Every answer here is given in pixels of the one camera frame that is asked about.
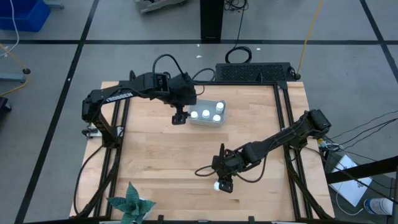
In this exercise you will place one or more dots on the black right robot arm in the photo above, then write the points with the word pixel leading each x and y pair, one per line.
pixel 280 137

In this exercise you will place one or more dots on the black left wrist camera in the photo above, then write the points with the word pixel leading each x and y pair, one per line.
pixel 183 84

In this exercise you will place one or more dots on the blue plastic bin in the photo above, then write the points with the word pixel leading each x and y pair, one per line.
pixel 21 15

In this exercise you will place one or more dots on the white plastic basket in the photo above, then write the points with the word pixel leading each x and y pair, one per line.
pixel 203 124

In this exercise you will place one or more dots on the black caster foot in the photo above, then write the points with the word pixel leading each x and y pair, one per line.
pixel 4 104

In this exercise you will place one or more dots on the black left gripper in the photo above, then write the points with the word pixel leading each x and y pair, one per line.
pixel 186 99

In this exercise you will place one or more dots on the clear water bottle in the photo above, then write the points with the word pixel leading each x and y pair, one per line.
pixel 377 206

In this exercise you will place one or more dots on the black metal bar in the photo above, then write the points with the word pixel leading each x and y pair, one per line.
pixel 357 171

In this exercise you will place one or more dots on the grey flat board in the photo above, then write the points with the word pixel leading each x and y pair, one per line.
pixel 155 4

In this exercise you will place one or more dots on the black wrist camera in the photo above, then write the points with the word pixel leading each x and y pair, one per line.
pixel 236 162
pixel 183 84

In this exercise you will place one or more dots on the black upright post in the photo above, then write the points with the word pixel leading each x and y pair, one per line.
pixel 212 18

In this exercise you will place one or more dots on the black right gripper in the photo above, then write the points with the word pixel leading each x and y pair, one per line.
pixel 219 165

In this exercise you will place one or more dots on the black computer case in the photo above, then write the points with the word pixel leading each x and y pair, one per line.
pixel 255 72

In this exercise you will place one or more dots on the black table frame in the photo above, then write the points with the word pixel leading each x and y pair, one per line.
pixel 233 83

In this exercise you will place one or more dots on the green artificial plant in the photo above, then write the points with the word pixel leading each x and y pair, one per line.
pixel 132 202

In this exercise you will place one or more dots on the black round floor weight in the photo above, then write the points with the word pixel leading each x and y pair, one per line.
pixel 26 71

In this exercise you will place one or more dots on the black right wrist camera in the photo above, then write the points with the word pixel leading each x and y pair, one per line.
pixel 236 162

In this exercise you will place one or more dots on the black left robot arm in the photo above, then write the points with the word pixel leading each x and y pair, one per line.
pixel 124 93

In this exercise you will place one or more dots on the grey stand base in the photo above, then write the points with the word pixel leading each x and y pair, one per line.
pixel 12 77

